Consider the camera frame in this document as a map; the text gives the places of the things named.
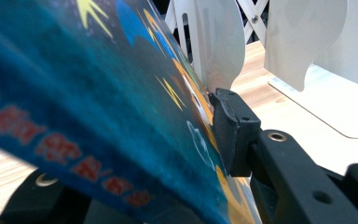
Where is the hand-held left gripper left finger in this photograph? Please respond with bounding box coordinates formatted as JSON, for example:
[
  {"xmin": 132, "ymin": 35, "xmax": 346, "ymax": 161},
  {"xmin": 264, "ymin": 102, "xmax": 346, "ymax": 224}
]
[{"xmin": 0, "ymin": 169, "xmax": 91, "ymax": 224}]

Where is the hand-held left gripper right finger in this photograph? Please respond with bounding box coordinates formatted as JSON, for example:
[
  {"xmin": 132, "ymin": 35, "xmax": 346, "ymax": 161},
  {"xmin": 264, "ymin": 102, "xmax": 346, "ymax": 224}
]
[{"xmin": 209, "ymin": 88, "xmax": 358, "ymax": 224}]

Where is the white expandable book rack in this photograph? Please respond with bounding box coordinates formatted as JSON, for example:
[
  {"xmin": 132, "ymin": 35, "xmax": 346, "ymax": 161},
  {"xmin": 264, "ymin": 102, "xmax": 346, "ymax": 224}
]
[{"xmin": 164, "ymin": 0, "xmax": 358, "ymax": 140}]

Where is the blue picture book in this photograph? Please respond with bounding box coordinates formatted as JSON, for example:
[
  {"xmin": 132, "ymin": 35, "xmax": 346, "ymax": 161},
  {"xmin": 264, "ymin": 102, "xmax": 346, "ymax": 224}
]
[{"xmin": 0, "ymin": 0, "xmax": 262, "ymax": 224}]

